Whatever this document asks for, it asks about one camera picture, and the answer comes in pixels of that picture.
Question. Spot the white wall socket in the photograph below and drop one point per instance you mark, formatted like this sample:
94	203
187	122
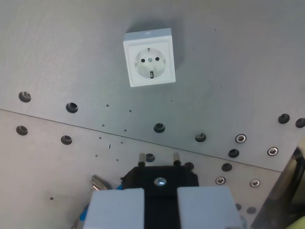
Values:
149	58

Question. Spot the small silver metal block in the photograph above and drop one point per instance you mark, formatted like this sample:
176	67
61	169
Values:
98	183

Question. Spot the pale yellow object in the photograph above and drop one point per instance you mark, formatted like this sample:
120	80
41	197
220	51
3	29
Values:
297	224

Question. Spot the silver hex socket screw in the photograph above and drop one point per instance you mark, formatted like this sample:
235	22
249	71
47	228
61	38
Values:
220	180
240	138
254	183
272	151

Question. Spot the black two-pin power plug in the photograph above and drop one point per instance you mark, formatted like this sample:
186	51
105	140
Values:
160	171

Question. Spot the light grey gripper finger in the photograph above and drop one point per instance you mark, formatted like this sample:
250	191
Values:
205	207
116	210

